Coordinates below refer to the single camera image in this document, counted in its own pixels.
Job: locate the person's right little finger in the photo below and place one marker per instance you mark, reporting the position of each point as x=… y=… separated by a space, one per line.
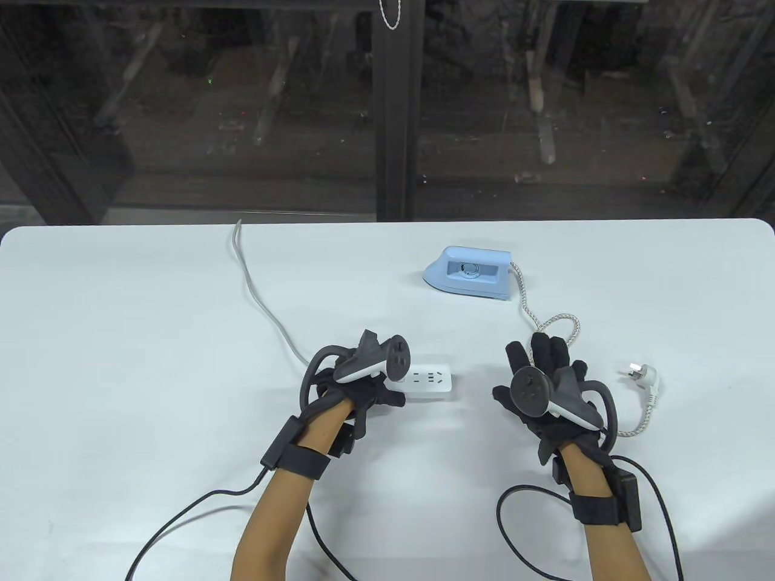
x=578 y=372

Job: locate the grey controller on right glove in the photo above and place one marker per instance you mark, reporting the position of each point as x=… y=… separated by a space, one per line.
x=533 y=393

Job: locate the grey controller on glove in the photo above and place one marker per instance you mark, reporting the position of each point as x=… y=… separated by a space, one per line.
x=369 y=360
x=533 y=393

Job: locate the grey controller on left glove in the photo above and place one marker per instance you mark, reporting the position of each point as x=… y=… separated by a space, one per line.
x=369 y=360

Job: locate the person's left fingers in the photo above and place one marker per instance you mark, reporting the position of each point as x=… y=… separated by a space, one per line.
x=392 y=399

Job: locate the person's right thumb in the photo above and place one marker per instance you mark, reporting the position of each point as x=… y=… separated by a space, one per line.
x=502 y=396

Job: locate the person's left hand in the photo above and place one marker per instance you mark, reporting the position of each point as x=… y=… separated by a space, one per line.
x=339 y=399

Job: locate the light blue clothes iron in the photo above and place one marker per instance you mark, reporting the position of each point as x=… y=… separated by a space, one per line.
x=466 y=275

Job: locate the white iron plug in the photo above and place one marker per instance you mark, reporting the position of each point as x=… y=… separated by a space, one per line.
x=646 y=381

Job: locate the white power strip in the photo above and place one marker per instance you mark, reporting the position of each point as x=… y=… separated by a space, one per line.
x=433 y=384

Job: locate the person's right middle finger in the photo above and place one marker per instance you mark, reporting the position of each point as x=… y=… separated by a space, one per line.
x=539 y=348

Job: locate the person's left forearm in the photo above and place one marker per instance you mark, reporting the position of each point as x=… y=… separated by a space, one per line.
x=284 y=514

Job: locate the person's right hand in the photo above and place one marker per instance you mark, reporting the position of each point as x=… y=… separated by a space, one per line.
x=548 y=357

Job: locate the person's right forearm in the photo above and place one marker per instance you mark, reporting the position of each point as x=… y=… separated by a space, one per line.
x=605 y=544

